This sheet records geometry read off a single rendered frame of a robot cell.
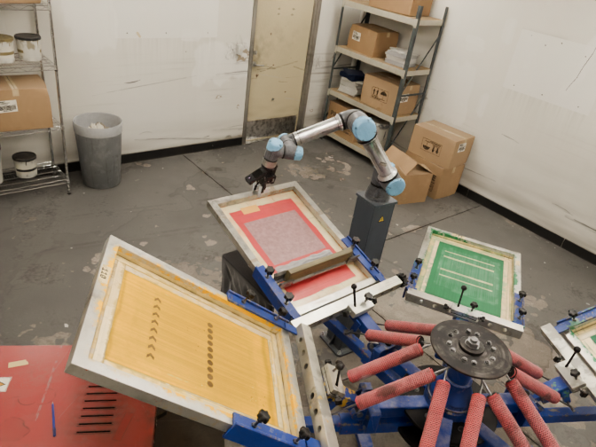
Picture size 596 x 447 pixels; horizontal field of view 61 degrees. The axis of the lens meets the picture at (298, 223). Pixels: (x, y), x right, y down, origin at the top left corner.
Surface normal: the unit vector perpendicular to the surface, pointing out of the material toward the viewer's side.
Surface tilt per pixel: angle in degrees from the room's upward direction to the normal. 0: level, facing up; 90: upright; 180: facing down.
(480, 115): 90
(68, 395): 0
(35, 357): 0
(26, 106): 89
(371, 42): 89
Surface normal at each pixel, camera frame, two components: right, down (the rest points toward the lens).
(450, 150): -0.70, 0.24
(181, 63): 0.61, 0.47
